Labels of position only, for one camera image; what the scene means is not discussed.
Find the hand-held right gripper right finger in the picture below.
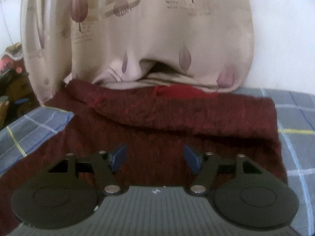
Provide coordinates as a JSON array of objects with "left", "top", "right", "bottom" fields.
[{"left": 183, "top": 145, "right": 265, "bottom": 195}]

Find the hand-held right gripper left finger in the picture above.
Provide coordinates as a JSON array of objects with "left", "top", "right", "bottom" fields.
[{"left": 48, "top": 144, "right": 127, "bottom": 195}]

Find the dark red knit sweater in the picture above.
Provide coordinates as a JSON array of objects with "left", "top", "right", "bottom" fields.
[{"left": 0, "top": 79, "right": 288, "bottom": 236}]

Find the grey plaid bedsheet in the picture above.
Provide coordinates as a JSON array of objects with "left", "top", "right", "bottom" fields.
[{"left": 0, "top": 87, "right": 315, "bottom": 236}]

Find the beige leaf-print curtain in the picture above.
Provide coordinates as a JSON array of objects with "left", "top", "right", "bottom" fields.
[{"left": 20, "top": 0, "right": 255, "bottom": 106}]

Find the colourful floral cloth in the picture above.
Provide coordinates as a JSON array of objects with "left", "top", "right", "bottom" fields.
[{"left": 0, "top": 42, "right": 24, "bottom": 63}]

